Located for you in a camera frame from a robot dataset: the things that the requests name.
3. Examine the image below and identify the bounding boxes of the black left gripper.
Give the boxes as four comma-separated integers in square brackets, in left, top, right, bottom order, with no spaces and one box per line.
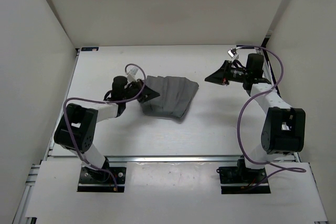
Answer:
[122,78,160,103]

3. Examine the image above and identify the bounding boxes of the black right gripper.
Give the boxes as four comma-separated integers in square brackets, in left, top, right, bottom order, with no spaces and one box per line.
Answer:
[205,60,249,86]

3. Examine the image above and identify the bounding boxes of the grey pleated skirt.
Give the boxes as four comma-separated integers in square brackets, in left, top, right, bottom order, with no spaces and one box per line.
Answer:
[141,76,199,121]

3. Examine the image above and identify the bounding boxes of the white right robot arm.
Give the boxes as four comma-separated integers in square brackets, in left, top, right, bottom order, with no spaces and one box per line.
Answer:
[205,53,306,182]

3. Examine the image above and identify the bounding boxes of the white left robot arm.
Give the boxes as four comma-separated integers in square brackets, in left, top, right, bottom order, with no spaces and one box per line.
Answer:
[54,76,160,182]

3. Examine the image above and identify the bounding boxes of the right blue corner label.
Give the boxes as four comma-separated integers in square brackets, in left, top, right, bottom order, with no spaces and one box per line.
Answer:
[236,45,255,50]

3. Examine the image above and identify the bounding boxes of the blue corner label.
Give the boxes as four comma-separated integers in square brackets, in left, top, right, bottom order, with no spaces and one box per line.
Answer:
[81,47,99,51]
[236,45,255,50]

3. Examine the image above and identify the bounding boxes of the left blue corner label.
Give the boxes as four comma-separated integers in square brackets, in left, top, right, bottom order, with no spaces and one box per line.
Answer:
[81,47,99,51]

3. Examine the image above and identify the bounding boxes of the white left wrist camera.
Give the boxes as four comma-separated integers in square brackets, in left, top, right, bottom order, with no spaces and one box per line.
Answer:
[127,67,139,82]

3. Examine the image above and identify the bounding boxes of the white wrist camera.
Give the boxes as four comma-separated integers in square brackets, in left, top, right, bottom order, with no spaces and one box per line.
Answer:
[127,67,139,82]
[227,48,239,61]

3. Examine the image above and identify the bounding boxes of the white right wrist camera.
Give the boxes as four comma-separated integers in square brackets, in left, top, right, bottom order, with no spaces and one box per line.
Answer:
[227,48,239,61]

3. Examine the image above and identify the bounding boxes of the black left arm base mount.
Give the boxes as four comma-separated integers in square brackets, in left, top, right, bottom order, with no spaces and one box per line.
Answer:
[77,161,127,193]

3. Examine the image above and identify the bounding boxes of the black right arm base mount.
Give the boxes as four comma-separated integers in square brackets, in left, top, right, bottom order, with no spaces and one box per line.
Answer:
[216,158,271,195]

